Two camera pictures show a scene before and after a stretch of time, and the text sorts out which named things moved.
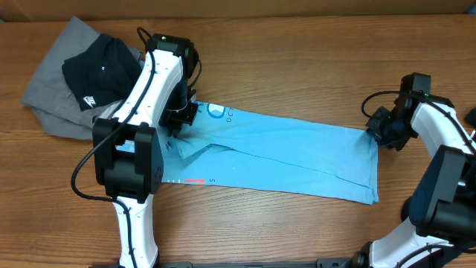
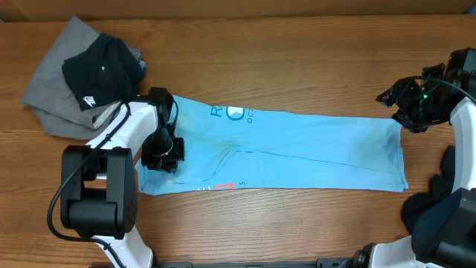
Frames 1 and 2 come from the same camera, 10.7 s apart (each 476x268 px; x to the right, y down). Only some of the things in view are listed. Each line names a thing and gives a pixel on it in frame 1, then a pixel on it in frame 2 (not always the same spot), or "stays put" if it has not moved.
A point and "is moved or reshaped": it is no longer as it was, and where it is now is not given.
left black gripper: x=176 y=123 → x=164 y=165
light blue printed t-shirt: x=227 y=144 is moved or reshaped
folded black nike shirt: x=106 y=71 stays put
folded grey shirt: x=49 y=95 stays put
